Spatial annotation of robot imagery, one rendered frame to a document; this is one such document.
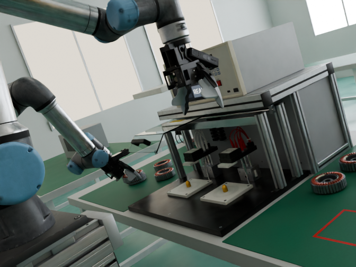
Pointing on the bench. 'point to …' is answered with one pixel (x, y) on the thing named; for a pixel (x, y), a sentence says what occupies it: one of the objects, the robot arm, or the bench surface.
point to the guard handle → (140, 142)
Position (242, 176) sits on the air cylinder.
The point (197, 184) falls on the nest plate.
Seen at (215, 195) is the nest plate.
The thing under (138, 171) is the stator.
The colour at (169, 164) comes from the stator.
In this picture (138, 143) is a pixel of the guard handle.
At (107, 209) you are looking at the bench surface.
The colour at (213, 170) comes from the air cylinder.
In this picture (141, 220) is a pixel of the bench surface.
